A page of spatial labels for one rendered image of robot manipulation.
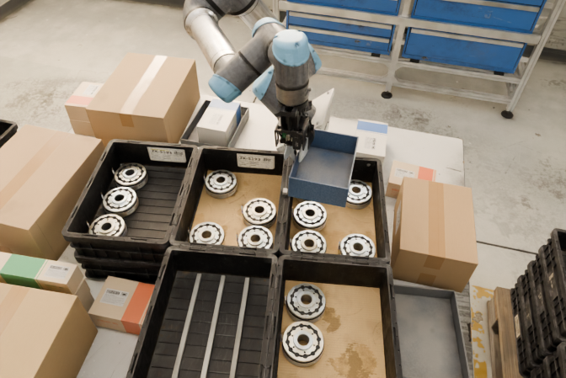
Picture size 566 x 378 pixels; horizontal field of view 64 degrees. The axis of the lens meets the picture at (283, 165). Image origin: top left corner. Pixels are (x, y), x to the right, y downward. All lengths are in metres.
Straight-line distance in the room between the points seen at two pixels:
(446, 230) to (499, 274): 1.12
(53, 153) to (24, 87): 2.13
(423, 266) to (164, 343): 0.76
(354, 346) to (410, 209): 0.48
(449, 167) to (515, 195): 1.11
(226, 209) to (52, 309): 0.55
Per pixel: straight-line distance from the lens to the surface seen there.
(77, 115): 1.99
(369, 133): 1.82
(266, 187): 1.52
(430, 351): 1.43
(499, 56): 3.27
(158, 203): 1.52
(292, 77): 0.99
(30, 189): 1.60
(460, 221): 1.50
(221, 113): 1.88
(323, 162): 1.26
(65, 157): 1.66
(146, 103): 1.80
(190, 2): 1.39
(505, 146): 3.26
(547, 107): 3.76
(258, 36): 1.07
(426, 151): 1.94
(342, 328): 1.26
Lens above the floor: 1.96
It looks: 45 degrees down
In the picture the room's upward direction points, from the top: 2 degrees clockwise
